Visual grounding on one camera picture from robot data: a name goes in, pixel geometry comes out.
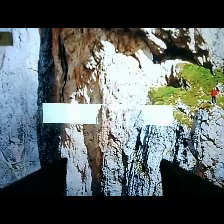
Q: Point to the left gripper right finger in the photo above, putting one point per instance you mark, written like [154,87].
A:
[181,183]

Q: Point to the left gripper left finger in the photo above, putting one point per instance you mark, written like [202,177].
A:
[46,181]

